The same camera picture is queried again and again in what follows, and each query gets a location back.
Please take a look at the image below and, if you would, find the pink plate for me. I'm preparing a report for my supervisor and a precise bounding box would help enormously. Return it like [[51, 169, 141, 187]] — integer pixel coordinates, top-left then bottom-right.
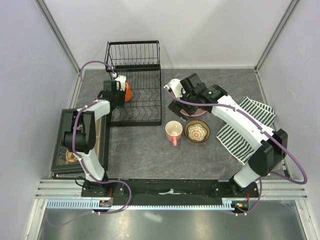
[[180, 108, 207, 117]]

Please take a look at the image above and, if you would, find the orange mug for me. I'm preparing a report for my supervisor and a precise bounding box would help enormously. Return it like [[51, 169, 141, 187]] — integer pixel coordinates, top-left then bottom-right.
[[124, 82, 132, 102]]

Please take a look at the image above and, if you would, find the beige patterned cup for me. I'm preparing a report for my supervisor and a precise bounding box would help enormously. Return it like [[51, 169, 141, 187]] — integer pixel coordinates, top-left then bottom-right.
[[183, 119, 211, 145]]

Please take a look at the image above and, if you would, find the white patterned bowl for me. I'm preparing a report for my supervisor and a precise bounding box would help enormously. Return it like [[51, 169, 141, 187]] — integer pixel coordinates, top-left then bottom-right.
[[187, 123, 208, 142]]

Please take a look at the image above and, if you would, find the pink mug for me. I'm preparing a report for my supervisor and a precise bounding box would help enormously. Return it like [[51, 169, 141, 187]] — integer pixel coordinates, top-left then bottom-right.
[[165, 120, 183, 147]]

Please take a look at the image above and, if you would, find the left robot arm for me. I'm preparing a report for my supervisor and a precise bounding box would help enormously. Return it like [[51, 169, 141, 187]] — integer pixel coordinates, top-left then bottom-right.
[[60, 75, 127, 197]]

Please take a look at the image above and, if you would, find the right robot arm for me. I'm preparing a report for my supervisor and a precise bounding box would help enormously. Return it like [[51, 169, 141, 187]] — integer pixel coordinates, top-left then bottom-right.
[[164, 73, 288, 197]]

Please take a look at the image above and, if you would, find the green striped towel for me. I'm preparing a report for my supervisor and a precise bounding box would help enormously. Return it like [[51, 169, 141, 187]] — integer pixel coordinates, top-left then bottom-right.
[[216, 96, 276, 166]]

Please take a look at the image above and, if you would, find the black glass-lid organizer box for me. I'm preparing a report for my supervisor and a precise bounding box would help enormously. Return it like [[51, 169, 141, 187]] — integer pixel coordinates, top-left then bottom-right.
[[51, 108, 110, 175]]

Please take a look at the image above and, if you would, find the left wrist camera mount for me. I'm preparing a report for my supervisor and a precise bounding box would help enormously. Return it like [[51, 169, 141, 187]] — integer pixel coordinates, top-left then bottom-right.
[[112, 72, 127, 92]]

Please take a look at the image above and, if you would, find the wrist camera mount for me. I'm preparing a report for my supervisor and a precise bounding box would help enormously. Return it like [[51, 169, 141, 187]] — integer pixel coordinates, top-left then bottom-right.
[[164, 78, 185, 99], [112, 72, 127, 92]]

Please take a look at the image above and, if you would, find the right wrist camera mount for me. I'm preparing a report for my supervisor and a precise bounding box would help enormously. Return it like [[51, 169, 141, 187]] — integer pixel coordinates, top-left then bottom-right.
[[164, 78, 185, 99]]

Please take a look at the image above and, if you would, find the black wire dish rack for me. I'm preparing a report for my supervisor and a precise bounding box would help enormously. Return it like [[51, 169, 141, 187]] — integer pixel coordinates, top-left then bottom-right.
[[104, 40, 162, 127]]

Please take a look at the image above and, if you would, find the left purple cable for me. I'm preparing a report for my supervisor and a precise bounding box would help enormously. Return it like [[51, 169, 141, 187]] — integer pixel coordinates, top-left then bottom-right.
[[44, 60, 132, 227]]

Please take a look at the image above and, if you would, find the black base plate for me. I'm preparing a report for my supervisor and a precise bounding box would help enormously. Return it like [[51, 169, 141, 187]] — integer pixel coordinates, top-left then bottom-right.
[[81, 178, 259, 206]]

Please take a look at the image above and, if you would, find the blue cable duct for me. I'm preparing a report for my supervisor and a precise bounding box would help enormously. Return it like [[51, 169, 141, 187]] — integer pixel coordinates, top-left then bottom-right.
[[46, 199, 236, 211]]

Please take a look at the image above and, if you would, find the aluminium frame rail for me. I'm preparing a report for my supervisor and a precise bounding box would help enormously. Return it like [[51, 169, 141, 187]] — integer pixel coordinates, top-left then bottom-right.
[[36, 179, 307, 200]]

